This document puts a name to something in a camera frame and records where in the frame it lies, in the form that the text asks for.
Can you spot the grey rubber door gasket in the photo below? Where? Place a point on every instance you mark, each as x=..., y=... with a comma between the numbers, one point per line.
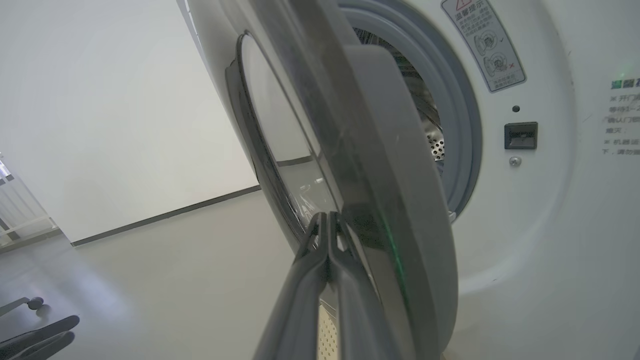
x=462, y=130

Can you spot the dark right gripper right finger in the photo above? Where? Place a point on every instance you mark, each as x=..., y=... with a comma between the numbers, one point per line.
x=360, y=315

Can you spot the perforated steel washer drum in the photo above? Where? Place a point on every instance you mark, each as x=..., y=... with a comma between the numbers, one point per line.
x=430, y=130

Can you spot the grey warning instruction sticker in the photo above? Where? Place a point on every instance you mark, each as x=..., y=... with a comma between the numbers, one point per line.
x=487, y=45

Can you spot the white framed glass partition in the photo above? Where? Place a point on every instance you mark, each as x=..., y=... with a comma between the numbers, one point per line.
x=25, y=215

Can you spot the grey chair leg with caster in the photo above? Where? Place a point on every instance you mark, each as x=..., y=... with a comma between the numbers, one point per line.
x=30, y=303

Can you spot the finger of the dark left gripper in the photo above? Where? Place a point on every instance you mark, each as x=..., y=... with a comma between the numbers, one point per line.
x=50, y=327
x=47, y=345

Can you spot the white washing machine body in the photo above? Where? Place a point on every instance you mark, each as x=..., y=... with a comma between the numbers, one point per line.
x=550, y=225

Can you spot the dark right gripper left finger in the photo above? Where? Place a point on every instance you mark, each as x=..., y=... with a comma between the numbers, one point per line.
x=295, y=310

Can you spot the small silver screw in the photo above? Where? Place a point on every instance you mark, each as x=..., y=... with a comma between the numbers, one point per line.
x=515, y=161

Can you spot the printed text label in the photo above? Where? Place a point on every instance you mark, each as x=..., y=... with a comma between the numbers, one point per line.
x=622, y=117

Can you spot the black round glass washer door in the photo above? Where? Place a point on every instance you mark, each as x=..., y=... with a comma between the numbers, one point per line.
x=390, y=150

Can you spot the black door latch slot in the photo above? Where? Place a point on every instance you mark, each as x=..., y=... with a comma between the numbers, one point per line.
x=521, y=136

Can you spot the cream perforated laundry basket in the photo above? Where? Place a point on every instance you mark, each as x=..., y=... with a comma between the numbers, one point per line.
x=327, y=335

